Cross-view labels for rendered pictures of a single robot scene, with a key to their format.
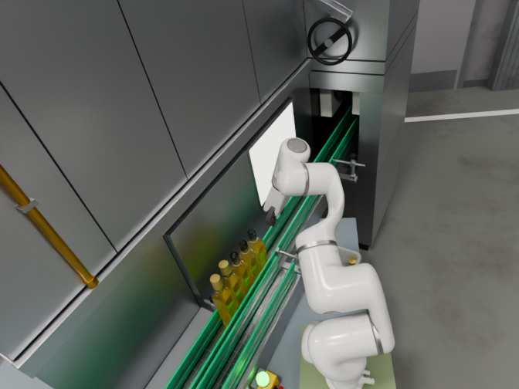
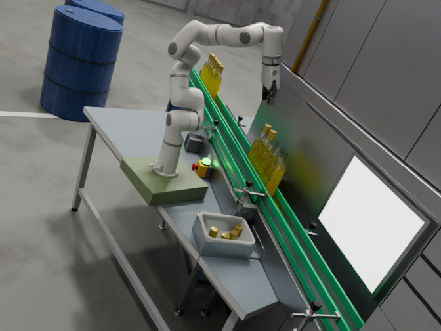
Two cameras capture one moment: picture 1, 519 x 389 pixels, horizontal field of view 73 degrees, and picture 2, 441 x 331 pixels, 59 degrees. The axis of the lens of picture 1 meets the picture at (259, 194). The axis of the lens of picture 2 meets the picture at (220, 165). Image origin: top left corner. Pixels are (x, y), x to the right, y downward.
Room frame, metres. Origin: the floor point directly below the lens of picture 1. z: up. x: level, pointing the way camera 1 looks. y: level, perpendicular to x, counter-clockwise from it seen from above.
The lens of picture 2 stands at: (1.41, -1.50, 1.74)
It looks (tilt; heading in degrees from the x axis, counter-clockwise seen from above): 26 degrees down; 117
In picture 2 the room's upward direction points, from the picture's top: 22 degrees clockwise
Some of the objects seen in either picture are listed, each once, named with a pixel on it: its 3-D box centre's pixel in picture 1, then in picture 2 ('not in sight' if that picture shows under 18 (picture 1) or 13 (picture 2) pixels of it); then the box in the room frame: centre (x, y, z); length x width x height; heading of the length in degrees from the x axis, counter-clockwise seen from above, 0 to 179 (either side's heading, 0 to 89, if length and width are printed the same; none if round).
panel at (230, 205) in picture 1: (248, 184); (334, 183); (1.14, 0.04, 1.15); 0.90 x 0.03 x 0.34; 143
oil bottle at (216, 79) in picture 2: not in sight; (214, 85); (-0.03, 0.77, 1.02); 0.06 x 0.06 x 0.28; 53
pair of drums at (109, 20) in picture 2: not in sight; (84, 54); (-1.90, 1.14, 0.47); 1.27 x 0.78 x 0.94; 152
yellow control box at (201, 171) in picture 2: (266, 384); (203, 169); (0.49, 0.12, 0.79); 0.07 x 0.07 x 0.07; 53
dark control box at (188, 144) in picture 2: not in sight; (192, 143); (0.26, 0.29, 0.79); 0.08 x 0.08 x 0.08; 53
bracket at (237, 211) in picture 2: (293, 272); (244, 211); (0.88, -0.07, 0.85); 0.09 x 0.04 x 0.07; 53
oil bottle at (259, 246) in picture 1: (258, 257); (271, 181); (0.89, 0.06, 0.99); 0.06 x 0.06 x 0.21; 53
